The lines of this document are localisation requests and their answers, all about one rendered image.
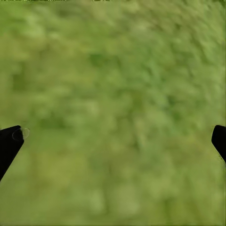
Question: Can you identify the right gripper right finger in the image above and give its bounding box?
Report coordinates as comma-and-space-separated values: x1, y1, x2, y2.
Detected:
211, 125, 226, 162

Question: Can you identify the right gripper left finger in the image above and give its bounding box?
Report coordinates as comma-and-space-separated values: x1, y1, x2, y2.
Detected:
0, 125, 30, 181

